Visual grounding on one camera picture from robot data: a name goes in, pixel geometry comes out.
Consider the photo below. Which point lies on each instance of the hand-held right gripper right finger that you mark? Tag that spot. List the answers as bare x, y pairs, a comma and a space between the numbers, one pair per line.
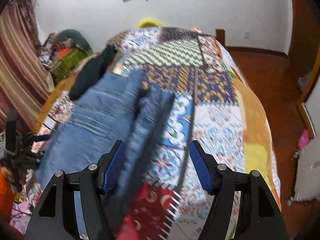
200, 167

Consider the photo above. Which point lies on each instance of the grey long pillow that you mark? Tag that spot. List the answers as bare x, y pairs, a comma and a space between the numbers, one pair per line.
77, 36

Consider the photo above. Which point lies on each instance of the pile of boxes and papers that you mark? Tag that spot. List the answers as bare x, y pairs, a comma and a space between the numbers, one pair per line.
50, 50

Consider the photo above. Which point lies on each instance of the pink patterned cloth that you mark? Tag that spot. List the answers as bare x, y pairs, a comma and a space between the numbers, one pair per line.
23, 217

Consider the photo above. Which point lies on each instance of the green fabric storage box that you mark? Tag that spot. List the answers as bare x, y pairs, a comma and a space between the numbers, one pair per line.
67, 63

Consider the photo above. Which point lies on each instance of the white covered furniture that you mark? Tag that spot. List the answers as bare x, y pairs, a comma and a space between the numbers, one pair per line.
307, 175

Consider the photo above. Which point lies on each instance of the wooden bed post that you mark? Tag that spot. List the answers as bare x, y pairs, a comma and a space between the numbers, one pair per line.
220, 37

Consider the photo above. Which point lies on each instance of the striped red curtain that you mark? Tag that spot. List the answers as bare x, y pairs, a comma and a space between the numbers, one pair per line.
20, 62

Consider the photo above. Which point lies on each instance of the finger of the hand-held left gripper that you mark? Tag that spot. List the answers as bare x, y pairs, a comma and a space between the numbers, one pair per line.
41, 138

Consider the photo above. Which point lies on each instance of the white sliding wardrobe door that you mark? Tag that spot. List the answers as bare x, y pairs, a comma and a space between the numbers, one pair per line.
312, 115

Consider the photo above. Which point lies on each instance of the pink slipper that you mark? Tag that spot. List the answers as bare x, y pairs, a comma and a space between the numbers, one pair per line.
303, 140

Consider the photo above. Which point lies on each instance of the folded black pants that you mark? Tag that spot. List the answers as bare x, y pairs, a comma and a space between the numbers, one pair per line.
92, 72

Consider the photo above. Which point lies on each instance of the blue denim jeans pants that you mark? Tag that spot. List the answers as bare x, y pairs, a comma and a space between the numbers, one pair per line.
100, 120

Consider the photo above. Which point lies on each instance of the patchwork printed blanket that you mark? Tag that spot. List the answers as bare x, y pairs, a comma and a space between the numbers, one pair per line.
175, 55

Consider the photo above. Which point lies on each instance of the white wall socket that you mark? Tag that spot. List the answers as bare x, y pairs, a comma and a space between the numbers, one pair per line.
246, 35

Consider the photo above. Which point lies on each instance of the yellow fleece blanket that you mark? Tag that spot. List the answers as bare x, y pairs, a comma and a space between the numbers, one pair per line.
252, 120

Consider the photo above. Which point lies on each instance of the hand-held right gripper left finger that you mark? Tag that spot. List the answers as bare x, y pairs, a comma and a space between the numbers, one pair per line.
115, 167

